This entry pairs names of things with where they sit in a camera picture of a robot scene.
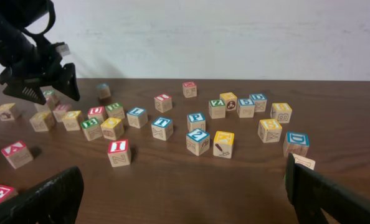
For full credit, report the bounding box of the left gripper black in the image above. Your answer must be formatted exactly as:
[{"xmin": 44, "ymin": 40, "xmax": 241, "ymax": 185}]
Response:
[{"xmin": 0, "ymin": 42, "xmax": 80, "ymax": 105}]

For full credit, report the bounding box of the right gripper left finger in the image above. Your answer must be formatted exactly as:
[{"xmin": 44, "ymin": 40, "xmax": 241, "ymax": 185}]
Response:
[{"xmin": 0, "ymin": 166, "xmax": 84, "ymax": 224}]

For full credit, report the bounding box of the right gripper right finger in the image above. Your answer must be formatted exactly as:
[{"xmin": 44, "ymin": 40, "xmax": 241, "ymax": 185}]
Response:
[{"xmin": 285, "ymin": 154, "xmax": 370, "ymax": 223}]

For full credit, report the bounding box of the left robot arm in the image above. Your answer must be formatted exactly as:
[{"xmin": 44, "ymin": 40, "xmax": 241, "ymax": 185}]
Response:
[{"xmin": 0, "ymin": 0, "xmax": 80, "ymax": 105}]

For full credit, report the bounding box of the green F block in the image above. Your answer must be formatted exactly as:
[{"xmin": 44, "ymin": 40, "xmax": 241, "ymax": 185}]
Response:
[{"xmin": 43, "ymin": 90, "xmax": 60, "ymax": 105}]

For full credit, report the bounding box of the white green block right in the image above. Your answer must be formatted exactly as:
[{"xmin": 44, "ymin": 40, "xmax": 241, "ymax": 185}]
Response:
[{"xmin": 293, "ymin": 154, "xmax": 316, "ymax": 170}]

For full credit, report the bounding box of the yellow block beside U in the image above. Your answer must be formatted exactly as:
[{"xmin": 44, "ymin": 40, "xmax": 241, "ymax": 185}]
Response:
[{"xmin": 29, "ymin": 111, "xmax": 55, "ymax": 132}]

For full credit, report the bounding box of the yellow block far left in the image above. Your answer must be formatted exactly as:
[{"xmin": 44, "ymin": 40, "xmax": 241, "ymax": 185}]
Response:
[{"xmin": 0, "ymin": 103, "xmax": 21, "ymax": 121}]

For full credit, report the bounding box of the blue D block lower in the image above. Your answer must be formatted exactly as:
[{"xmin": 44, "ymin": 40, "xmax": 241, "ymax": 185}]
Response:
[{"xmin": 283, "ymin": 131, "xmax": 310, "ymax": 157}]

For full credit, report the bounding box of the blue d block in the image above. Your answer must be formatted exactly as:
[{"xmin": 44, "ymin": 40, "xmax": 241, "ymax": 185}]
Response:
[
  {"xmin": 249, "ymin": 93, "xmax": 267, "ymax": 113},
  {"xmin": 283, "ymin": 131, "xmax": 310, "ymax": 157}
]

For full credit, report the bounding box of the blue X block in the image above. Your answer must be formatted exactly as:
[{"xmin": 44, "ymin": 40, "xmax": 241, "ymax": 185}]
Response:
[{"xmin": 97, "ymin": 83, "xmax": 111, "ymax": 100}]

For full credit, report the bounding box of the green B block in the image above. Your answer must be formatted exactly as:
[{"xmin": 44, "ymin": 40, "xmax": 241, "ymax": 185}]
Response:
[{"xmin": 80, "ymin": 118, "xmax": 103, "ymax": 141}]

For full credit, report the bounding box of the red A block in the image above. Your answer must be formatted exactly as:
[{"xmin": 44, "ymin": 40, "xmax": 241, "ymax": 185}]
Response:
[{"xmin": 1, "ymin": 141, "xmax": 34, "ymax": 169}]

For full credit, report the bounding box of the green R block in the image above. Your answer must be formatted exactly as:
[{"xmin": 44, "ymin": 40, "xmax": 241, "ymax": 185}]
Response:
[{"xmin": 105, "ymin": 102, "xmax": 125, "ymax": 119}]

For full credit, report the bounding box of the yellow block right middle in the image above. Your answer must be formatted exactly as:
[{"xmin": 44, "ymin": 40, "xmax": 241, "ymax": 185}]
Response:
[{"xmin": 257, "ymin": 119, "xmax": 282, "ymax": 143}]

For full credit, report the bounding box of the yellow block beside B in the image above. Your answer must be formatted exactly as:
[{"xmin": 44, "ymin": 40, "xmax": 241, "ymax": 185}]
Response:
[{"xmin": 101, "ymin": 118, "xmax": 125, "ymax": 140}]

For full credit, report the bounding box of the red I block lower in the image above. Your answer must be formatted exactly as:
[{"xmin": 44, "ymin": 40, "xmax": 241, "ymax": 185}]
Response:
[{"xmin": 108, "ymin": 139, "xmax": 131, "ymax": 167}]

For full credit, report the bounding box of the red i block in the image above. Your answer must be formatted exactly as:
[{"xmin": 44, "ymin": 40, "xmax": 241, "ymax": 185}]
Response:
[
  {"xmin": 154, "ymin": 94, "xmax": 173, "ymax": 113},
  {"xmin": 108, "ymin": 139, "xmax": 131, "ymax": 167}
]

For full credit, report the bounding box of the yellow block far right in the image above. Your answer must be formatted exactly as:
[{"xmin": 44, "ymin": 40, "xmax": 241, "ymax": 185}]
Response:
[{"xmin": 270, "ymin": 103, "xmax": 292, "ymax": 124}]

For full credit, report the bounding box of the blue L block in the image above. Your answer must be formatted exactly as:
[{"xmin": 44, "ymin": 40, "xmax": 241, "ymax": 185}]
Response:
[{"xmin": 127, "ymin": 107, "xmax": 148, "ymax": 129}]

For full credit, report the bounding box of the yellow block beside 2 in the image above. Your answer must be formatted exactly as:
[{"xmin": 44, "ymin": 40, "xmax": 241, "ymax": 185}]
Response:
[{"xmin": 213, "ymin": 131, "xmax": 234, "ymax": 159}]

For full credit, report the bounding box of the blue D block upper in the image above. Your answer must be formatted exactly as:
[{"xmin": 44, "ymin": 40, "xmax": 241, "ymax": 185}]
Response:
[{"xmin": 249, "ymin": 93, "xmax": 267, "ymax": 113}]

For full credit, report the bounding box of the blue 5 block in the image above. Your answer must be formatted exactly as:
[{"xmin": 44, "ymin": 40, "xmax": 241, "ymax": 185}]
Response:
[{"xmin": 237, "ymin": 98, "xmax": 255, "ymax": 118}]

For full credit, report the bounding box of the red I block upper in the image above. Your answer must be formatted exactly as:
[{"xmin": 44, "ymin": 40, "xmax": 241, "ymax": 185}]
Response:
[{"xmin": 154, "ymin": 94, "xmax": 173, "ymax": 113}]

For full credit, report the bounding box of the blue T block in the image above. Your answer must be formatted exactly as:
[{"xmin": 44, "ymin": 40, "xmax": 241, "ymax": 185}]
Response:
[{"xmin": 151, "ymin": 117, "xmax": 174, "ymax": 141}]

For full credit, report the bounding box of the yellow block top right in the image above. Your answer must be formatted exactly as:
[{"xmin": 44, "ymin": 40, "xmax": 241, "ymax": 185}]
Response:
[{"xmin": 220, "ymin": 92, "xmax": 238, "ymax": 111}]

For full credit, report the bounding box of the blue 2 block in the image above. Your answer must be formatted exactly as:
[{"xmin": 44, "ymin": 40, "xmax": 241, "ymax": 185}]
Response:
[{"xmin": 186, "ymin": 128, "xmax": 210, "ymax": 156}]

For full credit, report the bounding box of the green Z block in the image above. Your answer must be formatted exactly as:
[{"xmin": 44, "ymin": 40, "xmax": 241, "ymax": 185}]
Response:
[{"xmin": 209, "ymin": 99, "xmax": 225, "ymax": 119}]

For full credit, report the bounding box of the blue P block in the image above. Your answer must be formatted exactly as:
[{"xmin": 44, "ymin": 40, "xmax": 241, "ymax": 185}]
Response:
[{"xmin": 187, "ymin": 113, "xmax": 206, "ymax": 132}]

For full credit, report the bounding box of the red block top right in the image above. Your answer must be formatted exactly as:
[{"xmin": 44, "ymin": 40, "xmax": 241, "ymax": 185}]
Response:
[{"xmin": 183, "ymin": 82, "xmax": 197, "ymax": 98}]

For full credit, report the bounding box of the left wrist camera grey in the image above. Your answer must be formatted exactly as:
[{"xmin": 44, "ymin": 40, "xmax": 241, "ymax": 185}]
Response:
[{"xmin": 55, "ymin": 42, "xmax": 70, "ymax": 57}]

